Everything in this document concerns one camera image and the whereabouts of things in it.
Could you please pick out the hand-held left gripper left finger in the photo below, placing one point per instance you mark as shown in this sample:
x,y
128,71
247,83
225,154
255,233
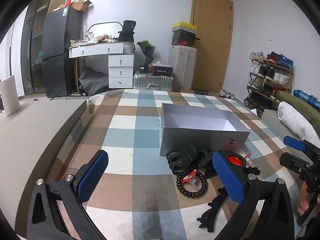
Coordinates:
x,y
92,177

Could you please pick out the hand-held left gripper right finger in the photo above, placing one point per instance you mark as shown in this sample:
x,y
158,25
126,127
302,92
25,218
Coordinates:
x,y
230,177

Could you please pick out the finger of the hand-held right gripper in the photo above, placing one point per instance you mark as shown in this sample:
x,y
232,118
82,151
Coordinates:
x,y
292,162
293,142

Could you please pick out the red cartoon hair clip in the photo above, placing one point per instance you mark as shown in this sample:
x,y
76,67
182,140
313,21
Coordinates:
x,y
190,177

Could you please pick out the black claw hair clip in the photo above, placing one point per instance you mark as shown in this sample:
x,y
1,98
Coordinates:
x,y
212,215

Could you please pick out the grey cardboard box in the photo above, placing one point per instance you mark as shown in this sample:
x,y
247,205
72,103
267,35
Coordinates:
x,y
195,135

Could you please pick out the person's right hand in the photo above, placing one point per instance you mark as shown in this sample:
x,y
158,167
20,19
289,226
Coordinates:
x,y
305,200

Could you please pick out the small black hair accessory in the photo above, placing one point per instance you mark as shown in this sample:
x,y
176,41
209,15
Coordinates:
x,y
251,172

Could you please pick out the white folded blanket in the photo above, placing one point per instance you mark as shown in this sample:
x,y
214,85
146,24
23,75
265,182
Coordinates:
x,y
295,120

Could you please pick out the grey cushion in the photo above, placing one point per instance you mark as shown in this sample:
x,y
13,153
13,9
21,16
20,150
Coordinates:
x,y
271,116

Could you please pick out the blue plaid cloth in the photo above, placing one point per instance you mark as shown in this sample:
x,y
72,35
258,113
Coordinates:
x,y
307,97

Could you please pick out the black headphones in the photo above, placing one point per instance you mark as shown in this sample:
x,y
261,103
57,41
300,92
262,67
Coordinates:
x,y
178,162

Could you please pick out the plaid blanket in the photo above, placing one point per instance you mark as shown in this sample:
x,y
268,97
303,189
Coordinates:
x,y
120,130

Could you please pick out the wooden shoe rack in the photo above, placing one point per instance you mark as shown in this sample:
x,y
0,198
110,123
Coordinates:
x,y
291,76

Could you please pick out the beige mattress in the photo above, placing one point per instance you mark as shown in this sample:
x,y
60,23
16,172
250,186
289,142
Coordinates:
x,y
30,142

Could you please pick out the shoe rack with shoes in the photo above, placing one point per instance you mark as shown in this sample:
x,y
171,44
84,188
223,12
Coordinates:
x,y
265,71

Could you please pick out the pair of slippers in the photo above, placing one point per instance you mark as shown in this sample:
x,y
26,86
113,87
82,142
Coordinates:
x,y
227,94

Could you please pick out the striped rug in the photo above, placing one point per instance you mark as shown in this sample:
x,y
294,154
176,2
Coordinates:
x,y
70,97

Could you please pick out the black fabric bag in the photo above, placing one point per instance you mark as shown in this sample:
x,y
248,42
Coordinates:
x,y
92,80

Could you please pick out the flat cardboard piece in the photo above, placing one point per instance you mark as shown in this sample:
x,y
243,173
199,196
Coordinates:
x,y
186,90

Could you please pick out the orange wooden board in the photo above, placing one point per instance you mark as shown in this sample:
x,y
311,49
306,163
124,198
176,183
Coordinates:
x,y
76,77

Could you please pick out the white dressing desk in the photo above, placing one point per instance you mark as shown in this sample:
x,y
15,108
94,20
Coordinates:
x,y
120,70

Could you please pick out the silver suitcase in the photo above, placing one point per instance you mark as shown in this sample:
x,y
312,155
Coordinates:
x,y
152,81

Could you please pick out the wooden door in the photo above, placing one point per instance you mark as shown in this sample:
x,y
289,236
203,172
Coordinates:
x,y
212,62

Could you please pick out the white panel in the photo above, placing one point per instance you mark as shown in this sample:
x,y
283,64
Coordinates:
x,y
10,95

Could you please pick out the white suitcase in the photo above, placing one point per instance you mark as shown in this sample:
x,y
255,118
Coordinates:
x,y
182,67

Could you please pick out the small black box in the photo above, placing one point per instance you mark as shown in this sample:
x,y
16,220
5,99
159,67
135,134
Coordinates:
x,y
144,68

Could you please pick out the dark grey refrigerator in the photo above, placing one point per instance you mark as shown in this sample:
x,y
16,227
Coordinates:
x,y
57,55

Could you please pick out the white ribbed bin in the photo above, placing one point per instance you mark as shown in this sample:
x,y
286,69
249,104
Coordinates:
x,y
128,48

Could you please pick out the desk clutter pile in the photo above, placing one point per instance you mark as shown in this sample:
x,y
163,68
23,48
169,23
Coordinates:
x,y
87,42

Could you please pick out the glass door cabinet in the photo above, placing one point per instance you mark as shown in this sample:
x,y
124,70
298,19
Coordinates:
x,y
32,55

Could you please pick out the dark wrapped bouquet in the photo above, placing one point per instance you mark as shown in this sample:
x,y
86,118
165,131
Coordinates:
x,y
147,50

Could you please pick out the red and black shoe box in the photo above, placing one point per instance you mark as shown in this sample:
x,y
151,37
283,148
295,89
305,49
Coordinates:
x,y
182,43

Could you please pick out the oval mirror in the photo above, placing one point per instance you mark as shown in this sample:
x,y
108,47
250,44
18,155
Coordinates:
x,y
102,28

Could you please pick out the black paper bag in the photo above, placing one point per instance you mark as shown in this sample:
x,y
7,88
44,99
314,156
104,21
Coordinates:
x,y
128,30

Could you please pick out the open cardboard boxes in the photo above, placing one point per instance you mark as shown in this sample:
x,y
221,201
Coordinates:
x,y
80,5

